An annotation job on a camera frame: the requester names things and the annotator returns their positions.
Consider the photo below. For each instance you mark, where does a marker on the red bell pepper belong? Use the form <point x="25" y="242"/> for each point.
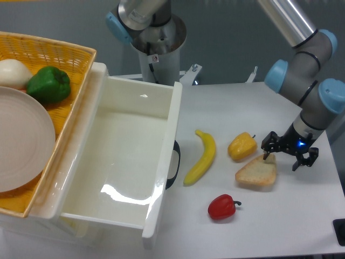
<point x="222" y="207"/>

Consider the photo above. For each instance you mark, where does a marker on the white drawer cabinet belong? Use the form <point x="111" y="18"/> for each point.
<point x="45" y="218"/>

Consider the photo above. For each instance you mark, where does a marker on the pink plate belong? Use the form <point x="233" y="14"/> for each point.
<point x="27" y="138"/>

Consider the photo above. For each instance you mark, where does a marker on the white metal bracket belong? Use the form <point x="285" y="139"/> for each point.
<point x="190" y="77"/>

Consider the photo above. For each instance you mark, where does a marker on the yellow bell pepper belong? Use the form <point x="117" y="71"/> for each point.
<point x="242" y="146"/>

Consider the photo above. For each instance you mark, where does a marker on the yellow woven basket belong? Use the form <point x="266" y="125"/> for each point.
<point x="37" y="52"/>

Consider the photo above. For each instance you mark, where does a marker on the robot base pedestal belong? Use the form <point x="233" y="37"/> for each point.
<point x="155" y="33"/>

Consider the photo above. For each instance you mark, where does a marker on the triangle toast bread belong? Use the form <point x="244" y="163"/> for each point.
<point x="258" y="172"/>

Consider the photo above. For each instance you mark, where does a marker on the yellow banana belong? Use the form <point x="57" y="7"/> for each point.
<point x="204" y="163"/>

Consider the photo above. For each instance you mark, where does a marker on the white clamp bracket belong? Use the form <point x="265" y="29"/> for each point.
<point x="252" y="75"/>

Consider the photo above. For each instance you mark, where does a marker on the black drawer handle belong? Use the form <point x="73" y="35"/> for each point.
<point x="174" y="165"/>

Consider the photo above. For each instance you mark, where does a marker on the white onion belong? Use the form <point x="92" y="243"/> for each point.
<point x="14" y="74"/>

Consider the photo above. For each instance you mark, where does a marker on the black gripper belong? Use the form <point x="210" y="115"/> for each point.
<point x="293" y="143"/>

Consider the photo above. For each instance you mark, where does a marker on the black object at table edge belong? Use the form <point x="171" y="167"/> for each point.
<point x="339" y="227"/>

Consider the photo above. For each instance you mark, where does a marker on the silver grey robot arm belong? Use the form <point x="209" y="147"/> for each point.
<point x="320" y="102"/>

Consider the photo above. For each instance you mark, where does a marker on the green bell pepper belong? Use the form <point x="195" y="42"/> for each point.
<point x="49" y="85"/>

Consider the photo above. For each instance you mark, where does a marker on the white plastic drawer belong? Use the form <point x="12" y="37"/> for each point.
<point x="123" y="169"/>

